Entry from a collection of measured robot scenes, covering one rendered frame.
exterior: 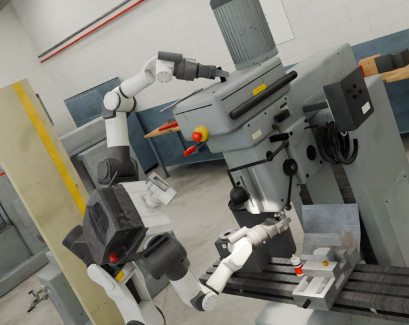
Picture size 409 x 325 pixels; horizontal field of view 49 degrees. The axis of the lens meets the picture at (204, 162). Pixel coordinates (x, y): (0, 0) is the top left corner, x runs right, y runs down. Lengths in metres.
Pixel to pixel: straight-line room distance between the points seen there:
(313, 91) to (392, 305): 0.97
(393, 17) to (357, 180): 4.01
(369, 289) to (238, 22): 1.20
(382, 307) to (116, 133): 1.25
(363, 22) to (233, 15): 4.31
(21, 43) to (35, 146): 8.49
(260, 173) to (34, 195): 1.80
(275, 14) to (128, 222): 5.33
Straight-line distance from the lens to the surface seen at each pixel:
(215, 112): 1.66
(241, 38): 1.97
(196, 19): 7.59
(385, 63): 5.64
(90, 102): 9.38
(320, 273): 2.01
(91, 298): 3.46
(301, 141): 2.02
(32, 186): 3.22
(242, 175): 1.86
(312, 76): 2.19
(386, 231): 2.38
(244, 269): 2.39
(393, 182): 2.48
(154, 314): 2.19
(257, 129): 1.79
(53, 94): 11.62
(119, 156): 1.90
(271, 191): 1.87
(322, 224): 2.41
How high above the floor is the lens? 2.10
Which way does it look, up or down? 15 degrees down
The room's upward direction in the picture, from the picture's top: 24 degrees counter-clockwise
